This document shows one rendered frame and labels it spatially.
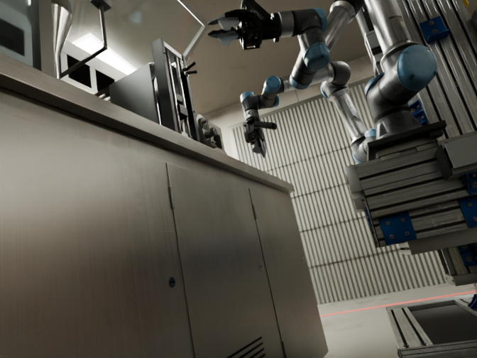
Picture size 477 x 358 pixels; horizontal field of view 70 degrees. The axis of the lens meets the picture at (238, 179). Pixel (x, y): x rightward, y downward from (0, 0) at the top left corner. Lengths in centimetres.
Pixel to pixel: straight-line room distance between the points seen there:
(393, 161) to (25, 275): 99
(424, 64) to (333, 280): 355
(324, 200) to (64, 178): 399
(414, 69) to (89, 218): 93
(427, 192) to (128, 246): 85
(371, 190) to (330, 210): 331
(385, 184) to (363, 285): 333
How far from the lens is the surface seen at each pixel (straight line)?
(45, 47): 83
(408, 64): 113
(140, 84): 155
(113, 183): 73
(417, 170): 116
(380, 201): 114
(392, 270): 441
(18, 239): 59
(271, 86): 168
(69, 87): 72
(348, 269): 441
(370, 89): 127
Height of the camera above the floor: 50
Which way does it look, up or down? 16 degrees up
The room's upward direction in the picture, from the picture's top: 12 degrees counter-clockwise
